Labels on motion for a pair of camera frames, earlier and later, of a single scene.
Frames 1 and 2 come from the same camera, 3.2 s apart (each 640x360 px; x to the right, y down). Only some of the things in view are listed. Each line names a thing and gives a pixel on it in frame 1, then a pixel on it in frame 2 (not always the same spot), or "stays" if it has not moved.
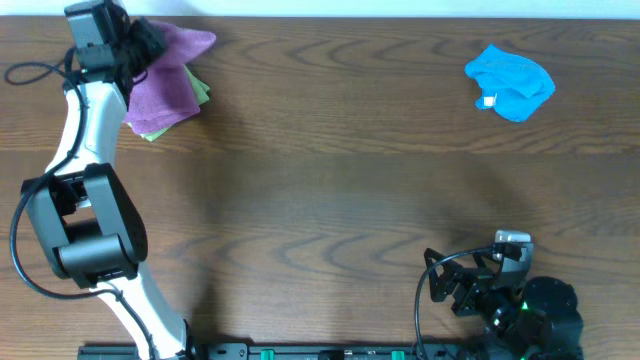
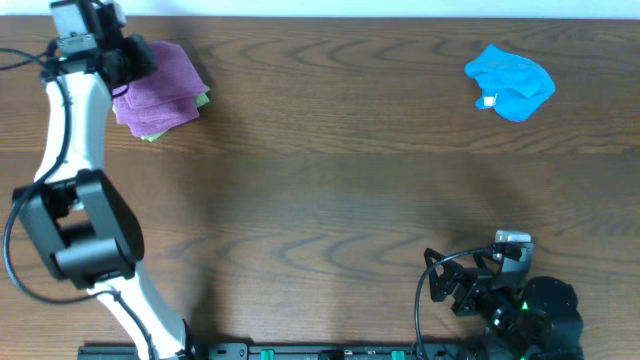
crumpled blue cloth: [513, 85] stays
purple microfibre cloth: [178, 45] to [163, 99]
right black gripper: [470, 285] stays
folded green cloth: [202, 94] stays
